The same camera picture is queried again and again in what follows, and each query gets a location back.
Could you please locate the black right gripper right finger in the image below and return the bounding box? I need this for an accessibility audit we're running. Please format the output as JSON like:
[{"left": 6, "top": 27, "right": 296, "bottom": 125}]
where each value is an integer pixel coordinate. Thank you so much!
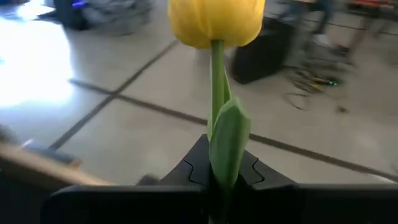
[{"left": 229, "top": 150, "right": 398, "bottom": 224}]

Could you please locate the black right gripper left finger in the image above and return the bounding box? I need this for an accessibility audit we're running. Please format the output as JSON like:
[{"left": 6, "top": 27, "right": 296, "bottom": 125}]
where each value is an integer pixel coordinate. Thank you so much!
[{"left": 39, "top": 134, "right": 216, "bottom": 224}]

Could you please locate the yellow artificial tulip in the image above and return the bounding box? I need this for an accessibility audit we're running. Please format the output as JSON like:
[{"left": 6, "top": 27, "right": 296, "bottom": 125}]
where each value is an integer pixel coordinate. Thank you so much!
[{"left": 167, "top": 0, "right": 266, "bottom": 190}]

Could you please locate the black box speaker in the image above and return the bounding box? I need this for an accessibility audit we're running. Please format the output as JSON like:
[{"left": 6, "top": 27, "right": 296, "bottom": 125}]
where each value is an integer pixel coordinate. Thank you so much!
[{"left": 231, "top": 17, "right": 295, "bottom": 85}]

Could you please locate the person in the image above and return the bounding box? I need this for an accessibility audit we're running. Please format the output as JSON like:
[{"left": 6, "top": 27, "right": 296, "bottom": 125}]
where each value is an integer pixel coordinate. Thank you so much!
[{"left": 278, "top": 0, "right": 335, "bottom": 48}]

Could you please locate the grey bag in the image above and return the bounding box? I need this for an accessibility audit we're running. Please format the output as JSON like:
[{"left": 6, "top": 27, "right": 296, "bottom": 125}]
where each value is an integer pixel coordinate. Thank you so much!
[{"left": 80, "top": 0, "right": 153, "bottom": 35}]

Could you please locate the black floor cable bundle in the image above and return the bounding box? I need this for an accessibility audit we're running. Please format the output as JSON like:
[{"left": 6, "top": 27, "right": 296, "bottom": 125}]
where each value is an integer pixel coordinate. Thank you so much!
[{"left": 281, "top": 58, "right": 341, "bottom": 111}]

